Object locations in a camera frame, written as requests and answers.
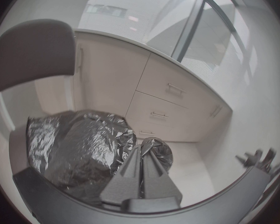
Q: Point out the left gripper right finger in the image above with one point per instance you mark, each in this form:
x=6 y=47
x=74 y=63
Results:
x=155 y=181

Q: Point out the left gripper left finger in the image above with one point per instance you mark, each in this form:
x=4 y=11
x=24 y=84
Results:
x=127 y=178

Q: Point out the crumpled black plastic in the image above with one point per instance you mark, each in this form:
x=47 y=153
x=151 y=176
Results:
x=162 y=152

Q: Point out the black plastic bag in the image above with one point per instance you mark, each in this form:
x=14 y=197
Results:
x=84 y=148

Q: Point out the white chest of drawers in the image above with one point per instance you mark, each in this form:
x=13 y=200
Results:
x=163 y=80

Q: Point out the grey and white chair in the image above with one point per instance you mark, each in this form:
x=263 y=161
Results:
x=30 y=52

